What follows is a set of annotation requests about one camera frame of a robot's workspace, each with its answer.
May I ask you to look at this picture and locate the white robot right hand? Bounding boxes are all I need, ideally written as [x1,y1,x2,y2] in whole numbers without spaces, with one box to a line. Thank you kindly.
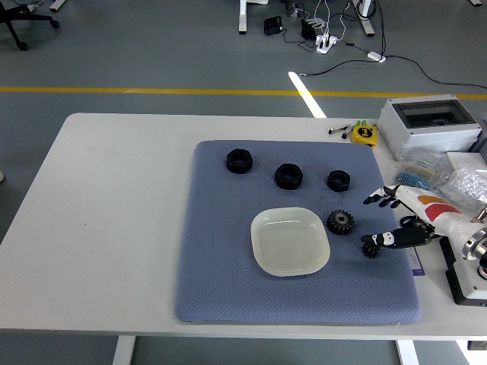
[360,185,481,251]

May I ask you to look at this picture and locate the large black gear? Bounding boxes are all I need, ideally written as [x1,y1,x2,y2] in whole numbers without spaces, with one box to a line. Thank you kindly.
[326,209,355,236]

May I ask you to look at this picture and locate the small black hex nut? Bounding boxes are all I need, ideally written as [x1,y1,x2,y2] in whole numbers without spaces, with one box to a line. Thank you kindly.
[326,170,351,193]

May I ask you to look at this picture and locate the white flat box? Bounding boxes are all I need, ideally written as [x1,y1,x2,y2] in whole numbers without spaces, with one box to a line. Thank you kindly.
[445,151,487,173]

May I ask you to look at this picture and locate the medium black hex nut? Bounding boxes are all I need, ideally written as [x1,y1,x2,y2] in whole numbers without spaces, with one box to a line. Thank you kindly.
[275,163,304,190]

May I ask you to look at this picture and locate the large black hex nut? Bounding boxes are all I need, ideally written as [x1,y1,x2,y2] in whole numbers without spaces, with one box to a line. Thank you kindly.
[225,148,253,175]

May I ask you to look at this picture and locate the black box on floor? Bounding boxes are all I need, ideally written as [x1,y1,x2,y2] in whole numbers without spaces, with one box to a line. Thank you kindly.
[263,15,284,37]

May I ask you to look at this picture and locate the blue terminal strip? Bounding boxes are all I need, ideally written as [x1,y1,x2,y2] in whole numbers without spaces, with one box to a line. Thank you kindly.
[395,170,431,190]

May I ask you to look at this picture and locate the clear bag of parts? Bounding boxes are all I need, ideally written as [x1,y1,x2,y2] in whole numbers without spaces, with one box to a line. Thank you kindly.
[394,149,450,191]

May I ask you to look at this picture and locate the clear bag of screws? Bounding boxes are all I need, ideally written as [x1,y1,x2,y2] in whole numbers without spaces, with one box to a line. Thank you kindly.
[440,167,487,214]

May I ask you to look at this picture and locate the purple label card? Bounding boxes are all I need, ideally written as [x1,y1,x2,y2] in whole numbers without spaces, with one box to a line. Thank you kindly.
[406,249,427,278]

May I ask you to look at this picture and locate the yellow tape measure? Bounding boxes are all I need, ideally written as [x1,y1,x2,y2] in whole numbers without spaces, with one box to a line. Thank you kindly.
[350,124,377,148]

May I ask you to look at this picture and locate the black digital scale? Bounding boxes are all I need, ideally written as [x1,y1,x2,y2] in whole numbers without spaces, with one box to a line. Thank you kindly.
[438,238,487,306]

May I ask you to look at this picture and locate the white square plate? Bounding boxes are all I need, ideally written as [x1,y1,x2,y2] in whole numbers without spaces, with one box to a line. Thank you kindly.
[250,206,330,278]

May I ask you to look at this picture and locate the white table leg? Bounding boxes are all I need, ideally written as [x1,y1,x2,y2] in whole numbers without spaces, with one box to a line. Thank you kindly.
[395,339,420,365]
[112,335,136,365]

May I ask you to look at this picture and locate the white power strip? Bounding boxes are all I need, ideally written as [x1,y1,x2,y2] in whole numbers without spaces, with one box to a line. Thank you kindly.
[315,33,339,55]

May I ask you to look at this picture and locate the white desk leg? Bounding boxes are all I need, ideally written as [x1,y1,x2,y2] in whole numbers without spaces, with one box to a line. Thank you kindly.
[238,0,269,36]
[351,0,377,37]

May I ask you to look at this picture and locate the blue-grey textured mat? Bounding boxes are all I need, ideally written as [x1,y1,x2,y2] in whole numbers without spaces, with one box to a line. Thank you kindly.
[173,139,422,325]

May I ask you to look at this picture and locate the black office chair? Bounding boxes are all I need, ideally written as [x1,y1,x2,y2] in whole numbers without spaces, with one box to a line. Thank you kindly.
[0,0,61,52]

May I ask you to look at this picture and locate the grey electrical enclosure box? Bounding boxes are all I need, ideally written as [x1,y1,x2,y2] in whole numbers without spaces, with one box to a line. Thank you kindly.
[377,94,483,160]

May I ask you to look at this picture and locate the black floor cable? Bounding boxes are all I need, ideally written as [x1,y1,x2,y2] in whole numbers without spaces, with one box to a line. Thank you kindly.
[299,54,487,90]

